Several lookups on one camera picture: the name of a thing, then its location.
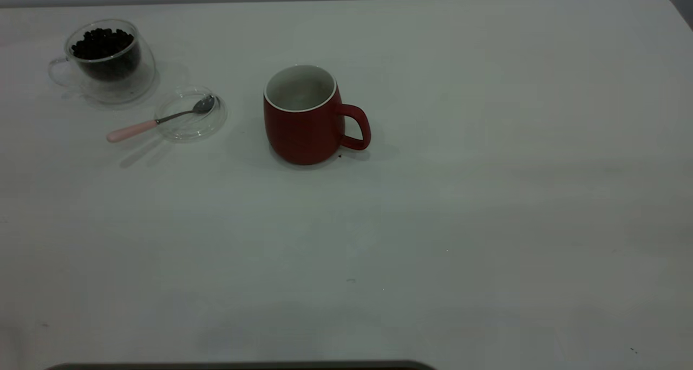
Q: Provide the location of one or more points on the clear round glass lid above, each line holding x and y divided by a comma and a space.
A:
195, 129

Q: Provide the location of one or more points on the red ceramic mug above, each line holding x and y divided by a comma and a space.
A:
303, 134

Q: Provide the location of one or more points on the dark coffee beans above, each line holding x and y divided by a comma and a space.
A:
105, 47

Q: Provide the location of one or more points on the clear double-wall glass cup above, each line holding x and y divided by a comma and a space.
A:
119, 88

